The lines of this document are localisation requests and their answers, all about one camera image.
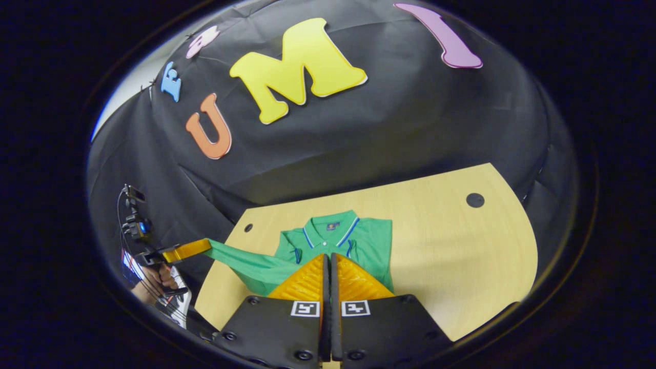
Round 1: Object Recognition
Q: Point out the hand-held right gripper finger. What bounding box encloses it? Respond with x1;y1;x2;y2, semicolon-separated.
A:
331;252;454;369
213;253;331;369

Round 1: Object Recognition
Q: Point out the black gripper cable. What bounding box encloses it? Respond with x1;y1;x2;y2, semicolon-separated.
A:
116;187;177;313

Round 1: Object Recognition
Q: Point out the green T-shirt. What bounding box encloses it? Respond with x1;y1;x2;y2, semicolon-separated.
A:
203;209;394;297

